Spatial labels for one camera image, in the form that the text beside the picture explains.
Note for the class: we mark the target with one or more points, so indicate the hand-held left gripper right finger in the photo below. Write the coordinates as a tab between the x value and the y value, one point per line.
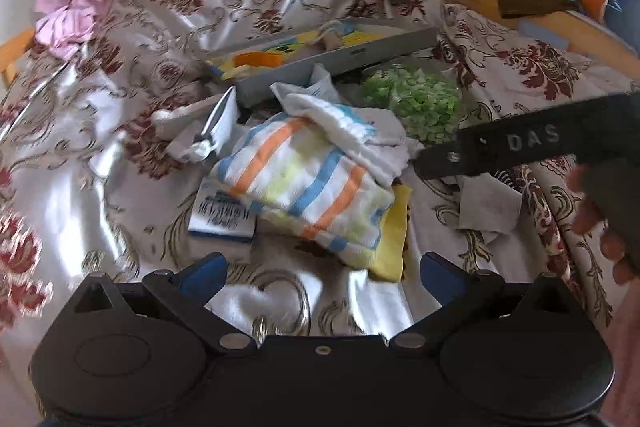
442	274

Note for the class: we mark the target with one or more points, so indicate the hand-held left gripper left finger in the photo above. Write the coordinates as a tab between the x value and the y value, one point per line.
202	274

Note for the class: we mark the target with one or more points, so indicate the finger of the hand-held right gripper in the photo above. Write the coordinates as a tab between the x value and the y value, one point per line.
440	162

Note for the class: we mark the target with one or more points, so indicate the white towel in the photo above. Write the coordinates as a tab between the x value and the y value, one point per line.
365	132

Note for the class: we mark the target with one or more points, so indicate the clear plastic packet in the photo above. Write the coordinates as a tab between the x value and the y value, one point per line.
325	84

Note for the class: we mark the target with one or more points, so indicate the white glove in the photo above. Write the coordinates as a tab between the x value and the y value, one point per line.
180	114

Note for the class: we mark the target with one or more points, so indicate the grey tray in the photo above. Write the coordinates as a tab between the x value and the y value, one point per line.
300	79

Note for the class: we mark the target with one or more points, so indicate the person's right hand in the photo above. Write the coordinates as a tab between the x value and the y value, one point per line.
617	257

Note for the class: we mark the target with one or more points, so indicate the bag of green pieces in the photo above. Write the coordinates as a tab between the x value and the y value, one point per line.
420	104

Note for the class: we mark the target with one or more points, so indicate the white barcode packet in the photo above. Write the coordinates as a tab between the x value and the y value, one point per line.
220	212

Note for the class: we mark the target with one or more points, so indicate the grey cloth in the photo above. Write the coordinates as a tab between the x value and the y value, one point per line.
487	207

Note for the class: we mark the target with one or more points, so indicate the floral satin bedspread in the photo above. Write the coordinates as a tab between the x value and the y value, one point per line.
100	187

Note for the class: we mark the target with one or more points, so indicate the striped towel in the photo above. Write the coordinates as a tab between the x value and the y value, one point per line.
300	177

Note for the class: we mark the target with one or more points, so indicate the yellow felt piece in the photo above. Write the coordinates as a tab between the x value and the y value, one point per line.
365	34

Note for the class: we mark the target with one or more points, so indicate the blue cloth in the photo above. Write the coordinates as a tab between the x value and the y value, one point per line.
627	2

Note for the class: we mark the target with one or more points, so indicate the shiny dark-edged pouch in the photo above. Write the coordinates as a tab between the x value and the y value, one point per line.
225	117

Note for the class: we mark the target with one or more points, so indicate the small plush doll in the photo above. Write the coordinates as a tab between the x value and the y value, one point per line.
330	39

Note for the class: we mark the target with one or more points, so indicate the yellow printed cloth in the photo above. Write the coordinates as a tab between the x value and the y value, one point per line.
225	64

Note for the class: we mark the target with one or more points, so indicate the orange cloth piece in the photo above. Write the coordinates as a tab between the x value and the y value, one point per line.
255	58

